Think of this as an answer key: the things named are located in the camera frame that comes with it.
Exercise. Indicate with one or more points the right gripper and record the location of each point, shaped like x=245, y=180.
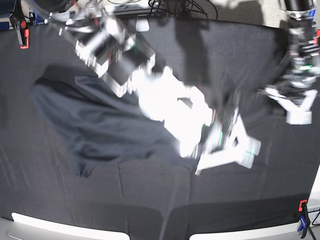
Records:
x=228, y=142

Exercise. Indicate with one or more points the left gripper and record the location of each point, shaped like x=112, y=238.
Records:
x=295, y=94

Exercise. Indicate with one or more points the dark grey t-shirt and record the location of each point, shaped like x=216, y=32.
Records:
x=99, y=128

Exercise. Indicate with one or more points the red blue clamp near right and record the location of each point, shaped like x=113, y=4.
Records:
x=305, y=223

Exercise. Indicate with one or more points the red black clamp far left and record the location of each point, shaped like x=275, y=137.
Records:
x=22, y=34

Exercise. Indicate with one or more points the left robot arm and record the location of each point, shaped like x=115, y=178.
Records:
x=303, y=41

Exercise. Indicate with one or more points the black table cloth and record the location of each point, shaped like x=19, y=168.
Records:
x=150, y=199

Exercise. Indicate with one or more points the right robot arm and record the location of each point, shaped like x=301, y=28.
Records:
x=125, y=64

